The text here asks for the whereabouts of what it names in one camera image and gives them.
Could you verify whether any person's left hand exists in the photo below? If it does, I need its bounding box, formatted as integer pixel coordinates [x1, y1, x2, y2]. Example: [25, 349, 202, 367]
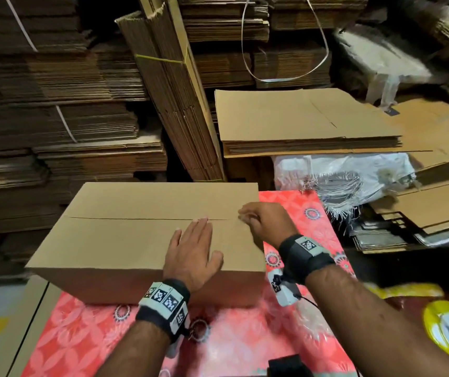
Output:
[162, 217, 226, 294]

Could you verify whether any person's right hand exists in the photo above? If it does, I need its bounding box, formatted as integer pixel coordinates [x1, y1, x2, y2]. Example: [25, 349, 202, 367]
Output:
[238, 202, 300, 250]

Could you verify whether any dark brown cardboard box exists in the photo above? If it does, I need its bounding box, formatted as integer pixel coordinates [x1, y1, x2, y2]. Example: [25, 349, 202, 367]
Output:
[224, 157, 276, 191]

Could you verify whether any yellow-tied cardboard bundle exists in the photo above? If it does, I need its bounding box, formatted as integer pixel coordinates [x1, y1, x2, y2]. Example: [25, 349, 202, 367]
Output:
[115, 0, 227, 183]

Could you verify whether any low pile of cardboard sheets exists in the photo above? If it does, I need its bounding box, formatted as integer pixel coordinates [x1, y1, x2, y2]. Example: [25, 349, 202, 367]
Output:
[350, 175, 449, 252]

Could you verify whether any wall of cardboard stacks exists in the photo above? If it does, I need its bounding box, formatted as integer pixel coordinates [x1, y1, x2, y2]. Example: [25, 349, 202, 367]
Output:
[0, 0, 449, 283]

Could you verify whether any person's right forearm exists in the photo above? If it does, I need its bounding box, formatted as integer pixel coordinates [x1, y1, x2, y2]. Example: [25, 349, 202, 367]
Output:
[303, 264, 449, 377]

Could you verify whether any white woven sack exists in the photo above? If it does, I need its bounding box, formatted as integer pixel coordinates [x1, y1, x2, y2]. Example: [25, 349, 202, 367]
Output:
[273, 153, 418, 222]

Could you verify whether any red patterned table cloth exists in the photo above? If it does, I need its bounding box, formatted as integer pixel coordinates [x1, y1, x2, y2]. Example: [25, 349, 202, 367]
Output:
[20, 190, 359, 377]

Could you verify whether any white plastic sack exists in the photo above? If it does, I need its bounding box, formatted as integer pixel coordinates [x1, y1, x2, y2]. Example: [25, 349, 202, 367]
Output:
[334, 23, 433, 107]

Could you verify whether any yellow round disc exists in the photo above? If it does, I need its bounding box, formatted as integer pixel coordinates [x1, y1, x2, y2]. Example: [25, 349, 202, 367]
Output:
[422, 300, 449, 374]

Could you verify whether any black right wrist strap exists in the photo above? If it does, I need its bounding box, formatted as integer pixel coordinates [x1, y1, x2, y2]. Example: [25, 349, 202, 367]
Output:
[278, 234, 337, 285]

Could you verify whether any black wrist strap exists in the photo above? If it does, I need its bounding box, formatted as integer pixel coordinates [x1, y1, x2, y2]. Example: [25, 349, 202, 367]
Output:
[278, 234, 337, 285]
[136, 279, 192, 344]

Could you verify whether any black left wrist strap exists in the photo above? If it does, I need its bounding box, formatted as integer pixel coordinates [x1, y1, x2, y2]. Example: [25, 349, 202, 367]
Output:
[136, 279, 192, 344]

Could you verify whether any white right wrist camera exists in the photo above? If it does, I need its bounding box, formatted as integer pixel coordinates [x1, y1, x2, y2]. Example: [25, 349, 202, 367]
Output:
[267, 268, 304, 307]

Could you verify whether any white plastic strap loop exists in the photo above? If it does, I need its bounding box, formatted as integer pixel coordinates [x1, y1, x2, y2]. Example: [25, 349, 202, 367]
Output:
[240, 0, 331, 85]

